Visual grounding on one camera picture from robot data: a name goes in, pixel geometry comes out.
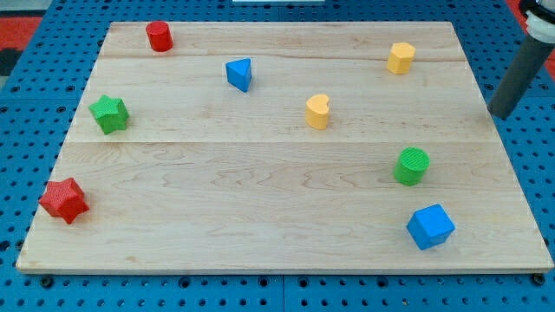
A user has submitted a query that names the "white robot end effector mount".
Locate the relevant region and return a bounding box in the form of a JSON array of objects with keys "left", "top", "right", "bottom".
[{"left": 519, "top": 0, "right": 554, "bottom": 44}]

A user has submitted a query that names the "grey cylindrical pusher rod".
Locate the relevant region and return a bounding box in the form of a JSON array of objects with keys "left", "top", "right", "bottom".
[{"left": 487, "top": 36, "right": 554, "bottom": 120}]

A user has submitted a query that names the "yellow heart block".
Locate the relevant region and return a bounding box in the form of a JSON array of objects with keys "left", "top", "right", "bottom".
[{"left": 304, "top": 94, "right": 330, "bottom": 130}]

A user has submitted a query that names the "yellow hexagon block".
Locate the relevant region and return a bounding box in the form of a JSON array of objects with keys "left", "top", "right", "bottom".
[{"left": 386, "top": 42, "right": 416, "bottom": 75}]

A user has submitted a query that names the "green cylinder block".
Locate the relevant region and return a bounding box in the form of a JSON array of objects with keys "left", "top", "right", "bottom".
[{"left": 393, "top": 146, "right": 430, "bottom": 186}]

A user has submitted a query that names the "blue cube block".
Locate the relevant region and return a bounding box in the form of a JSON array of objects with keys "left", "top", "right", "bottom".
[{"left": 407, "top": 204, "right": 456, "bottom": 250}]

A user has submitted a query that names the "blue triangle block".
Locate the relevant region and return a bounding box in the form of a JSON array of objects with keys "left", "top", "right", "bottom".
[{"left": 225, "top": 58, "right": 252, "bottom": 93}]

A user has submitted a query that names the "wooden board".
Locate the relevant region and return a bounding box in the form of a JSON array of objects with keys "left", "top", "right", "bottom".
[{"left": 16, "top": 22, "right": 553, "bottom": 275}]

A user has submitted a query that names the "red cylinder block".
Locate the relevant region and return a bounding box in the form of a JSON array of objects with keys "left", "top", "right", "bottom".
[{"left": 146, "top": 21, "right": 173, "bottom": 52}]

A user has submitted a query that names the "green star block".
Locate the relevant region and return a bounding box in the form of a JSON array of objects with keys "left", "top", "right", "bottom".
[{"left": 88, "top": 95, "right": 129, "bottom": 134}]

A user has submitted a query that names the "red star block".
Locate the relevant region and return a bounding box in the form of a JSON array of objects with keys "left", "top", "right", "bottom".
[{"left": 38, "top": 178, "right": 89, "bottom": 224}]

